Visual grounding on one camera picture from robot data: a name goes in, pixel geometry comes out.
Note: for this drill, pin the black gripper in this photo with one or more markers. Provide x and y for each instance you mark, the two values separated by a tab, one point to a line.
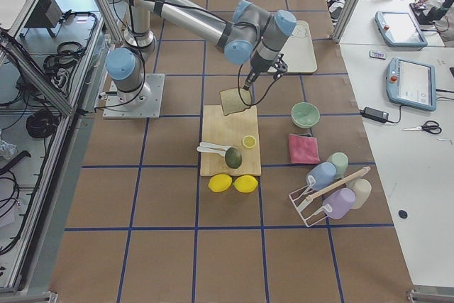
257	67

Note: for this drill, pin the bread slice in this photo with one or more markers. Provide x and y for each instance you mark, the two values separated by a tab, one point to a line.
235	100

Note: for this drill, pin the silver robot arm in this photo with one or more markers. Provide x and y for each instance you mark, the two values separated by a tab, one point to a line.
254	36

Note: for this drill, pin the cream bear tray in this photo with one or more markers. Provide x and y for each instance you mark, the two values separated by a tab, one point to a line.
298	51

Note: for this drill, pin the wooden cutting board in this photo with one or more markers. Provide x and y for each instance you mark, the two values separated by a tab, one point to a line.
230	130

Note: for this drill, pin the green bowl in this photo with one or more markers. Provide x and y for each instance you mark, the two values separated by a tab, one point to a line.
305	115

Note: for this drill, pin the lemon slice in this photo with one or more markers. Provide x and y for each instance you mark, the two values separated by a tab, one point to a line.
249	141

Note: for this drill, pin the white plastic spoon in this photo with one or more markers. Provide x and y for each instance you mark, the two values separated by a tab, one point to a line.
214	146

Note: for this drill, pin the green avocado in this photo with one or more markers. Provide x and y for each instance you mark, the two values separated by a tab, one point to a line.
233	158

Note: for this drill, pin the white plastic fork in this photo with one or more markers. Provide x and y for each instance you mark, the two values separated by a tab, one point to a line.
203	149

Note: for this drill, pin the pink cloth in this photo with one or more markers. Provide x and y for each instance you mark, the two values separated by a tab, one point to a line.
303	150

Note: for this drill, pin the whole yellow lemon right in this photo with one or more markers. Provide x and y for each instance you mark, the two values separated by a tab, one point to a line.
246	184

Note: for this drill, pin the whole yellow lemon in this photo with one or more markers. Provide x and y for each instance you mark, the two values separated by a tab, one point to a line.
246	184
220	183

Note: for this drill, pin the whole yellow lemon left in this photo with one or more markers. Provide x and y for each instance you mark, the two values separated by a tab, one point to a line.
220	183

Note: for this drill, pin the blue cup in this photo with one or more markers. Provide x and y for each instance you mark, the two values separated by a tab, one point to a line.
321	176

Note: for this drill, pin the green cup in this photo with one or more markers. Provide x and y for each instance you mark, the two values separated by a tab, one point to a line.
340	162

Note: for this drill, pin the black power adapter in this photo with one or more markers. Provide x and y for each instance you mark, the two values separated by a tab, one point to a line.
374	114

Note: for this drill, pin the far teach pendant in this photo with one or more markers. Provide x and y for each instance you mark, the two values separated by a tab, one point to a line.
400	30

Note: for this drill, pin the teach pendant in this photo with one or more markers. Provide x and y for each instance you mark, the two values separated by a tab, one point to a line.
400	30
411	83

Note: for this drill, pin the purple cup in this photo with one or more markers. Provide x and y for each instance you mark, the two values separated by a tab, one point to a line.
339	203

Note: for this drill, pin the cream cup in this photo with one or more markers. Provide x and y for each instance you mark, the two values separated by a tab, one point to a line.
362	189

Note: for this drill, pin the near teach pendant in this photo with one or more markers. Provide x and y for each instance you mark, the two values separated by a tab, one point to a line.
411	83

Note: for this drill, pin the black scissors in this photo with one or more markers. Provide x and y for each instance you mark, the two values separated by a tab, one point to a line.
430	126

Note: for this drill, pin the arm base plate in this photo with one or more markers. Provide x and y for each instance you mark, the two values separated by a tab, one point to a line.
136	105

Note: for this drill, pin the white wire cup rack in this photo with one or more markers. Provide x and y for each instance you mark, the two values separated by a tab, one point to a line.
310	213

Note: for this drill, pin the aluminium frame post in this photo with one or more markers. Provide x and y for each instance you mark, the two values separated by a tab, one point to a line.
351	1

